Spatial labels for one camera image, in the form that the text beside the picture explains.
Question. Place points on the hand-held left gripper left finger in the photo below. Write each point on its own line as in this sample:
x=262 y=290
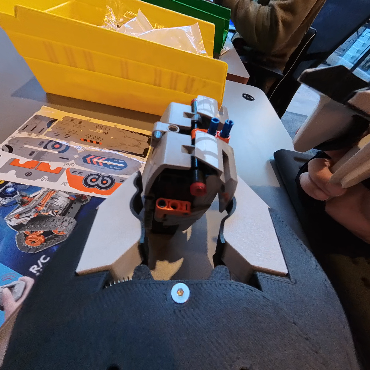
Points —
x=113 y=237

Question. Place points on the yellow plastic bin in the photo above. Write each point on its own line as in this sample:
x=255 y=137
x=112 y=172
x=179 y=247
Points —
x=87 y=69

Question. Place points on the dark office chair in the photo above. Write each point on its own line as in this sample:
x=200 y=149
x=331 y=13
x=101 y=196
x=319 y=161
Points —
x=277 y=81

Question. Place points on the clear plastic bag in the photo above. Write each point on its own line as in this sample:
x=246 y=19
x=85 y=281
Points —
x=156 y=29

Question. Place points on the robot sticker sheet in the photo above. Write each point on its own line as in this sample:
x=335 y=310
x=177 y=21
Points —
x=63 y=156

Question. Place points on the blue instruction booklet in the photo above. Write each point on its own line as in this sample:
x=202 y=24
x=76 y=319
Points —
x=40 y=231

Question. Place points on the grey building block robot body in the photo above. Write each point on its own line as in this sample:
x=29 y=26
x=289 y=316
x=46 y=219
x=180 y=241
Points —
x=173 y=173

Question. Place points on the green plastic bin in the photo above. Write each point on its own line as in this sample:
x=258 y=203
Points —
x=208 y=17

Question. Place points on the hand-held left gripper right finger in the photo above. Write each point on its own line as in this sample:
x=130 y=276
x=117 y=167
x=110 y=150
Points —
x=254 y=237

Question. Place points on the person's right hand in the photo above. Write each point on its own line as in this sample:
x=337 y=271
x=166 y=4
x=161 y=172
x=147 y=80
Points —
x=352 y=208

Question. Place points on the grey desk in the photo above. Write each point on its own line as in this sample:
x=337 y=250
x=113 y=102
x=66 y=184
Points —
x=254 y=133

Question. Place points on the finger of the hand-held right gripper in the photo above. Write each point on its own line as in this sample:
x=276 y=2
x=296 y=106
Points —
x=355 y=165
x=341 y=121

